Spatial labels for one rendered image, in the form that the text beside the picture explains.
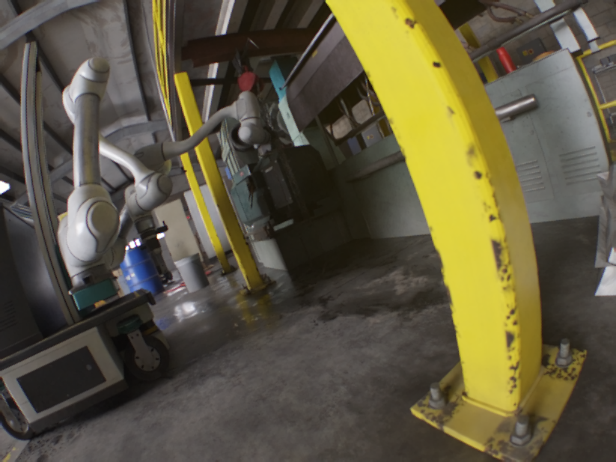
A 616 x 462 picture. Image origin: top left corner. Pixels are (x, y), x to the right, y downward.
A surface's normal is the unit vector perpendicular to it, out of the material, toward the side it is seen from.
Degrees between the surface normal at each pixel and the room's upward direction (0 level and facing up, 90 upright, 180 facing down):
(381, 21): 90
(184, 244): 90
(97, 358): 90
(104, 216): 96
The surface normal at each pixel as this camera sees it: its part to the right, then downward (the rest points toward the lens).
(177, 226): 0.40, -0.08
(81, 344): 0.61, -0.17
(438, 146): -0.84, 0.36
